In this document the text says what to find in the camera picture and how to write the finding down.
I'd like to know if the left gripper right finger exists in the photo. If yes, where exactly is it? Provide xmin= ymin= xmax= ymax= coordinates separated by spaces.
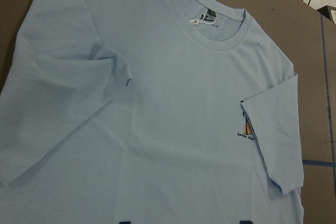
xmin=239 ymin=220 xmax=251 ymax=224

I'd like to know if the light blue t-shirt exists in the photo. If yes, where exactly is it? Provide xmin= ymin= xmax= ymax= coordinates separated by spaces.
xmin=1 ymin=0 xmax=304 ymax=223

